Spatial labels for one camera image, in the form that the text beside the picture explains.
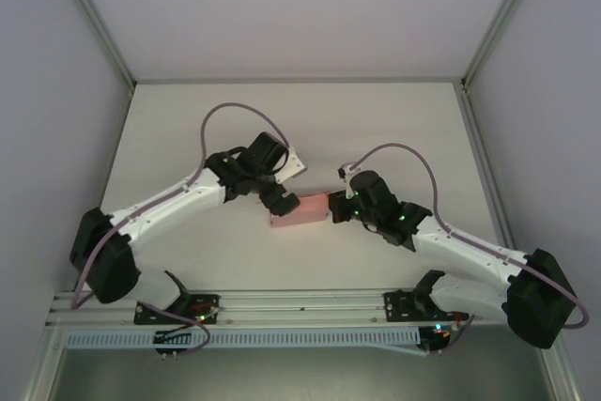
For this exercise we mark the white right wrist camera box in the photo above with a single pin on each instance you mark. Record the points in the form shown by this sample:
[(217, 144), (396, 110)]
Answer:
[(347, 180)]

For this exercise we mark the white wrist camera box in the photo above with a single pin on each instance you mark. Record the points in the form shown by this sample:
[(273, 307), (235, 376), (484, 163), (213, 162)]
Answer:
[(347, 180), (293, 164)]

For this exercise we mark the black electronics box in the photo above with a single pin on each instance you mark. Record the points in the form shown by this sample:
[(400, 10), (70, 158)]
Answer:
[(171, 340), (436, 337)]

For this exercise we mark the aluminium side rail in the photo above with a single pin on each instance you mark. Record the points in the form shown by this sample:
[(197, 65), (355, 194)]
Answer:
[(483, 157)]

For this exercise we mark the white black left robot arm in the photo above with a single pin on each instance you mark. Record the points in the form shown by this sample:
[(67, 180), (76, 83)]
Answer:
[(169, 204)]

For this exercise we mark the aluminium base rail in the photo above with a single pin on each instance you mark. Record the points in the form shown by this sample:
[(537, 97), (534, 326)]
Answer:
[(305, 302)]

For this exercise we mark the aluminium horizontal frame bar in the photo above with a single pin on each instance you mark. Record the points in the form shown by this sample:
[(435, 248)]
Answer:
[(300, 80)]

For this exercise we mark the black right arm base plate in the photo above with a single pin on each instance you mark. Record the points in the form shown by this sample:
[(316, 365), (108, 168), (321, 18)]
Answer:
[(399, 307)]

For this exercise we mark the aluminium frame leg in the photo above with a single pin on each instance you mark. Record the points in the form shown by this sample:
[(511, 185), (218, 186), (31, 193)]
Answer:
[(563, 373), (44, 368)]

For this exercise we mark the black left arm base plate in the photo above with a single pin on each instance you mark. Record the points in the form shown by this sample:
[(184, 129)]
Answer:
[(206, 304)]

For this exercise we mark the aluminium frame corner post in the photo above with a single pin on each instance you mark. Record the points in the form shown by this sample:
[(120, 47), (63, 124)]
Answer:
[(96, 20), (504, 20)]

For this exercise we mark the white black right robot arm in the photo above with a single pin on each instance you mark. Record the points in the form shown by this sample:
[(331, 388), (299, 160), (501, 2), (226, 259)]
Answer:
[(469, 251)]

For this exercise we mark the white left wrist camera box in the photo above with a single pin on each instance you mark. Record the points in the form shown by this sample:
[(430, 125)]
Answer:
[(293, 164)]

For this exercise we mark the pink paper box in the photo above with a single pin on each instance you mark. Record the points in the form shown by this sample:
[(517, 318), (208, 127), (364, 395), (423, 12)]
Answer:
[(307, 211)]

